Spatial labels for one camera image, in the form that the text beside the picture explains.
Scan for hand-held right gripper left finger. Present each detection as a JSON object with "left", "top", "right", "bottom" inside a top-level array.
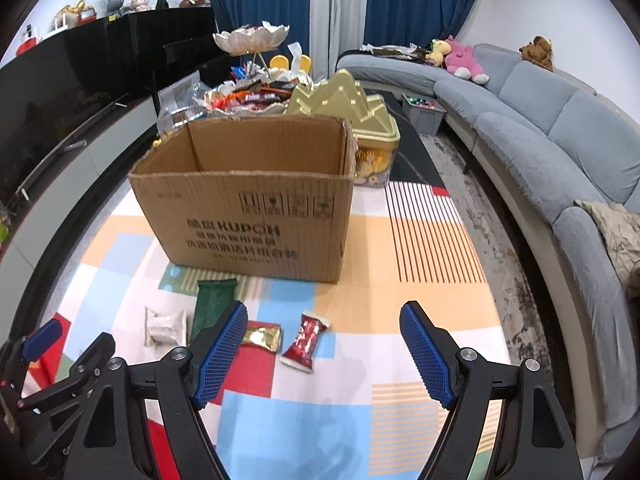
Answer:
[{"left": 65, "top": 300, "right": 249, "bottom": 480}]

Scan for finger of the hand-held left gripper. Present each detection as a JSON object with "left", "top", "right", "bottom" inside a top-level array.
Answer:
[
  {"left": 17, "top": 332, "right": 117, "bottom": 418},
  {"left": 0, "top": 319, "right": 64, "bottom": 391}
]

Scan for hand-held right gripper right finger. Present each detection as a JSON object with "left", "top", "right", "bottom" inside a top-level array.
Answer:
[{"left": 398, "top": 300, "right": 583, "bottom": 480}]

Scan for small gold snack packet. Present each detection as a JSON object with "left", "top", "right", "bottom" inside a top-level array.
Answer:
[{"left": 240, "top": 324, "right": 283, "bottom": 353}]

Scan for dark green snack packet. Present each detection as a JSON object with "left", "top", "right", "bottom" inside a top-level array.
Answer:
[{"left": 189, "top": 278, "right": 237, "bottom": 347}]

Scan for white snack packet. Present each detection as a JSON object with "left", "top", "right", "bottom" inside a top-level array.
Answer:
[{"left": 144, "top": 306, "right": 187, "bottom": 347}]

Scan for red snack packet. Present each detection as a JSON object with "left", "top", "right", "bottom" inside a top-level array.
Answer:
[{"left": 280, "top": 311, "right": 332, "bottom": 375}]

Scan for brown cardboard box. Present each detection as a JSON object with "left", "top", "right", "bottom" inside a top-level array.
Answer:
[{"left": 128, "top": 114, "right": 357, "bottom": 283}]

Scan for pile of assorted snacks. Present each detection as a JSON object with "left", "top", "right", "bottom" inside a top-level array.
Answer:
[{"left": 202, "top": 62, "right": 311, "bottom": 111}]

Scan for colourful checked tablecloth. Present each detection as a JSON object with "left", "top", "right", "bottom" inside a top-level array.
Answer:
[{"left": 0, "top": 182, "right": 516, "bottom": 480}]

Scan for grey patterned rug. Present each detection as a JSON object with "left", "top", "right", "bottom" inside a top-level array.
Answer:
[{"left": 425, "top": 125, "right": 626, "bottom": 461}]

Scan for grey television cabinet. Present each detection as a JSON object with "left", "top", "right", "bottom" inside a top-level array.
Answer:
[{"left": 0, "top": 72, "right": 201, "bottom": 281}]

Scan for beige quilted jacket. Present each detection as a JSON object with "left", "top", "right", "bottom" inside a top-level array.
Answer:
[{"left": 574, "top": 200, "right": 640, "bottom": 298}]

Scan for grey storage bin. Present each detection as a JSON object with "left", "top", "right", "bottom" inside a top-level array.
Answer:
[{"left": 401, "top": 92, "right": 447, "bottom": 136}]

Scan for large black television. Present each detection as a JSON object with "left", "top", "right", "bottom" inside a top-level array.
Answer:
[{"left": 0, "top": 16, "right": 153, "bottom": 211}]

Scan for gold mountain lid container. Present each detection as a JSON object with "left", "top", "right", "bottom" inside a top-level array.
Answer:
[{"left": 285, "top": 69, "right": 402, "bottom": 188}]

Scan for grey sectional sofa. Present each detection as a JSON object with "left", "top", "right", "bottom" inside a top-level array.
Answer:
[{"left": 336, "top": 42, "right": 640, "bottom": 466}]

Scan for clear bag of nuts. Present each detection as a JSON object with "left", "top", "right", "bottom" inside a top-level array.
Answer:
[{"left": 156, "top": 79, "right": 200, "bottom": 111}]

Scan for pink plush toy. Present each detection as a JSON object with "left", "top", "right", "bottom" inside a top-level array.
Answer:
[{"left": 444, "top": 35, "right": 490, "bottom": 86}]

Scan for white red toy robot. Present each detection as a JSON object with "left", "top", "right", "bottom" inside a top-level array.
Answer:
[{"left": 17, "top": 24, "right": 41, "bottom": 56}]

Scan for crumpled clothes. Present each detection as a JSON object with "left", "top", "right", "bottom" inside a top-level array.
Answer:
[{"left": 360, "top": 42, "right": 433, "bottom": 63}]

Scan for small white rack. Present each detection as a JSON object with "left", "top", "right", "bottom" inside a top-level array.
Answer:
[{"left": 50, "top": 9, "right": 76, "bottom": 36}]

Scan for white tiered petal bowl stand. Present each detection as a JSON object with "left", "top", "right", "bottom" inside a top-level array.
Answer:
[{"left": 200, "top": 20, "right": 315, "bottom": 117}]

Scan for brown teddy bear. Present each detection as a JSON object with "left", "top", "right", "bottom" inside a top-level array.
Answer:
[{"left": 519, "top": 36, "right": 555, "bottom": 72}]

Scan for black upright piano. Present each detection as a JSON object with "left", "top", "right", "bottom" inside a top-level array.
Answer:
[{"left": 107, "top": 6, "right": 233, "bottom": 111}]

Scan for white sheer curtain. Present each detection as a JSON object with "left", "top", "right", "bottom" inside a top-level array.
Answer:
[{"left": 310, "top": 0, "right": 373, "bottom": 73}]

